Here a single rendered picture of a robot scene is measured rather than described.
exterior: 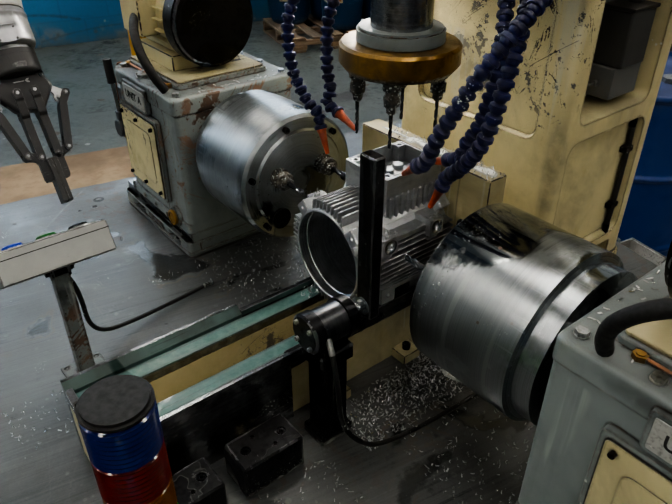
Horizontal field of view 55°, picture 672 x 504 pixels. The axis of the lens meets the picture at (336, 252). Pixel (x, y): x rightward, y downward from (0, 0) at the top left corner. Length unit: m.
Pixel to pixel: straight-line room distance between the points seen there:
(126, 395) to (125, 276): 0.91
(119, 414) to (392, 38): 0.62
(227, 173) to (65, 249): 0.32
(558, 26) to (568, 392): 0.54
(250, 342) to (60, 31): 5.53
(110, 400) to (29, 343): 0.79
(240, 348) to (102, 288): 0.44
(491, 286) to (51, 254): 0.64
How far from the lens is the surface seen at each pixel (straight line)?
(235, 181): 1.18
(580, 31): 1.02
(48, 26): 6.42
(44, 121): 1.11
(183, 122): 1.32
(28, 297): 1.45
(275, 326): 1.10
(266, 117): 1.19
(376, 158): 0.81
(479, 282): 0.81
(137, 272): 1.44
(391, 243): 0.98
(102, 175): 3.45
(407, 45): 0.93
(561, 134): 1.07
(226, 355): 1.07
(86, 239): 1.06
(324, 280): 1.11
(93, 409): 0.54
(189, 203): 1.39
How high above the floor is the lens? 1.59
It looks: 33 degrees down
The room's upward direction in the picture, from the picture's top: straight up
